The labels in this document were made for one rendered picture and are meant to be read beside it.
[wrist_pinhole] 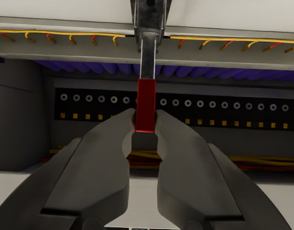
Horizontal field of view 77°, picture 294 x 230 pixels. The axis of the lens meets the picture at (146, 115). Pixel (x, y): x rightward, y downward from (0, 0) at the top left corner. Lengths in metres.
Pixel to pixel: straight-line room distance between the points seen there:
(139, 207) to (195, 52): 0.16
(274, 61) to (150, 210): 0.18
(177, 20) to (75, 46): 0.10
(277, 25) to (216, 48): 0.05
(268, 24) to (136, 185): 0.18
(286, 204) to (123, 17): 0.22
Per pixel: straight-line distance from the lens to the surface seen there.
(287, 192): 0.23
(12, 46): 0.24
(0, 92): 0.29
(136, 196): 0.18
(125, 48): 0.19
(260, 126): 0.36
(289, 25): 0.20
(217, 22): 0.18
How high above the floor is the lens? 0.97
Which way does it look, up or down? 18 degrees up
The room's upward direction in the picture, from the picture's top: 177 degrees counter-clockwise
